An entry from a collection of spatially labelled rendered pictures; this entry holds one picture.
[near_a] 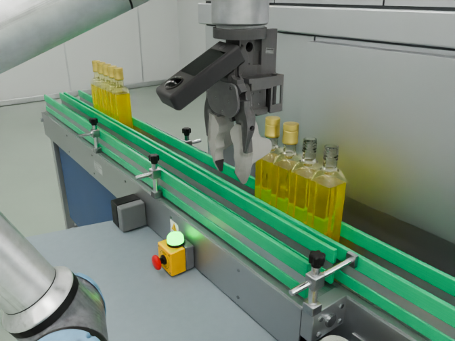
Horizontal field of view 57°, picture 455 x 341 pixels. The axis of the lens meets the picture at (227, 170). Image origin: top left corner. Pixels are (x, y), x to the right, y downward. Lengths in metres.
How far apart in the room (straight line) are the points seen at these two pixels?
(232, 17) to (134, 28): 6.50
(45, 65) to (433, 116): 6.08
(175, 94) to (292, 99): 0.65
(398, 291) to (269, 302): 0.26
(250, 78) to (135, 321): 0.64
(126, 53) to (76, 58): 0.78
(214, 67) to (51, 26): 0.22
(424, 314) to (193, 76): 0.55
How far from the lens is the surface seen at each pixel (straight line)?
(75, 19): 0.39
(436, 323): 0.82
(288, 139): 0.93
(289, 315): 0.88
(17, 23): 0.39
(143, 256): 1.22
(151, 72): 7.22
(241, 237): 0.95
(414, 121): 0.90
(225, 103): 0.58
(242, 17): 0.55
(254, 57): 0.59
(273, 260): 0.89
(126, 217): 1.31
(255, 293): 0.94
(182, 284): 1.10
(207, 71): 0.53
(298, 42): 1.11
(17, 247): 0.64
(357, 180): 1.00
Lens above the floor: 1.42
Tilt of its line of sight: 23 degrees down
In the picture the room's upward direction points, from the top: straight up
